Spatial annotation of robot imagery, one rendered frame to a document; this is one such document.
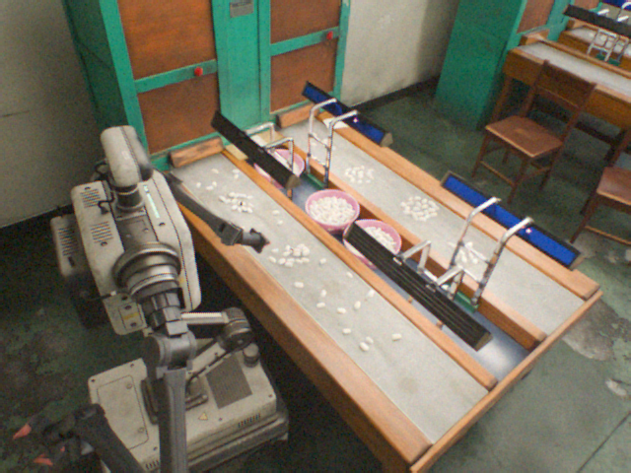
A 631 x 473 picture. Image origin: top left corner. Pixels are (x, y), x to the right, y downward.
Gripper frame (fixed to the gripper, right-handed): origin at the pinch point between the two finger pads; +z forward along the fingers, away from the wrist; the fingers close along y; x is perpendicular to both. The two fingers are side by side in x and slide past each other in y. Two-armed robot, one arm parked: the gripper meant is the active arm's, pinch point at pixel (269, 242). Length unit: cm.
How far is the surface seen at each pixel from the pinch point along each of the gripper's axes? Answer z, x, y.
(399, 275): -3, -26, -57
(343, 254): 27.7, -10.4, -17.9
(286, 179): -2.2, -26.3, 8.5
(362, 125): 41, -62, 21
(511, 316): 51, -31, -84
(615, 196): 197, -111, -64
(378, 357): 11, 6, -63
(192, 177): 11, 8, 72
